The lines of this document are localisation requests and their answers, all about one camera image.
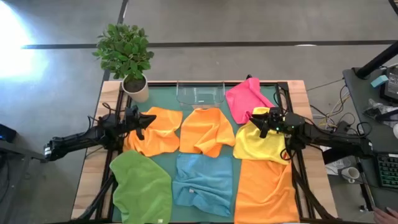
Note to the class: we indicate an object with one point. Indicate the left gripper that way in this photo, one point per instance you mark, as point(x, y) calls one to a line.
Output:
point(130, 121)

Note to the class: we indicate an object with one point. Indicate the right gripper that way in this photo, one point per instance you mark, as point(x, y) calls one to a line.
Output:
point(276, 119)

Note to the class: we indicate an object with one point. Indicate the orange microfiber towel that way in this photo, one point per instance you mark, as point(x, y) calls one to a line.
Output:
point(161, 133)
point(267, 193)
point(205, 130)

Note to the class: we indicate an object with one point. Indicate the yellow microfiber towel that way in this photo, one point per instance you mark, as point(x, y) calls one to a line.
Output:
point(258, 146)

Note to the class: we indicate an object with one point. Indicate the blue microfiber towel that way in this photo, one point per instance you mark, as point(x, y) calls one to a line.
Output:
point(202, 183)

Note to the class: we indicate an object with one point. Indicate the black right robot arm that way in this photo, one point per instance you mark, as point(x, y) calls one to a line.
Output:
point(326, 137)

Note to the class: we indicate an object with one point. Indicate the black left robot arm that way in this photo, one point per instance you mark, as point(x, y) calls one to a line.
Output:
point(77, 140)

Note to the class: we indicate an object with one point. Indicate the pink microfiber towel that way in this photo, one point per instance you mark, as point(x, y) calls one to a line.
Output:
point(245, 99)

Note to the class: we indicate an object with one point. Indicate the green microfiber towel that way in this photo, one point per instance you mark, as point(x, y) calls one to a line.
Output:
point(143, 189)

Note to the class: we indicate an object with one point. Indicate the beige plant pot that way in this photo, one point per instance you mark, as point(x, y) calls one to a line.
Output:
point(140, 95)

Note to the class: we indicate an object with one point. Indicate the green table mat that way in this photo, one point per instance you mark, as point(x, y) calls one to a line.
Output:
point(161, 96)

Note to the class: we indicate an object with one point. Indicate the small black clamp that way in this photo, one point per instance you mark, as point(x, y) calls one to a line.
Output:
point(248, 76)

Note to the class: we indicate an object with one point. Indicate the clear plastic bin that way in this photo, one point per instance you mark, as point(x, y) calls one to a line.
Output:
point(200, 95)

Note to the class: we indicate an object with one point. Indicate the green leafy plant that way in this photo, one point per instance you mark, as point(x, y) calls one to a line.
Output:
point(124, 51)

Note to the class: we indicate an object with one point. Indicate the white paper sheet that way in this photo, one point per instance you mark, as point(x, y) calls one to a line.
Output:
point(337, 165)

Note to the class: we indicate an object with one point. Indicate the dark grey desk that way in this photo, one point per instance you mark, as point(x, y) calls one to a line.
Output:
point(357, 93)

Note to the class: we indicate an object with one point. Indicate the white mug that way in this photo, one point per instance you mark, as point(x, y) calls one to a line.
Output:
point(350, 174)

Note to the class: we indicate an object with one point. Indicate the clear plastic bag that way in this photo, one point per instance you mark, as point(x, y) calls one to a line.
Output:
point(377, 107)

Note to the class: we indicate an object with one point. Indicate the light blue block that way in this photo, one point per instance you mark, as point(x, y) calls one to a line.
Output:
point(379, 81)

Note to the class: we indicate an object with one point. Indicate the black slanted pole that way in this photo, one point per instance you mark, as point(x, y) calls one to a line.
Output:
point(376, 60)

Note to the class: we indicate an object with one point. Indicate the backlit black keyboard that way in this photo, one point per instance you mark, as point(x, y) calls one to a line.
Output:
point(388, 171)

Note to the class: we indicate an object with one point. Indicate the person's hand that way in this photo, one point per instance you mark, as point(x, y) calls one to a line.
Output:
point(385, 216)

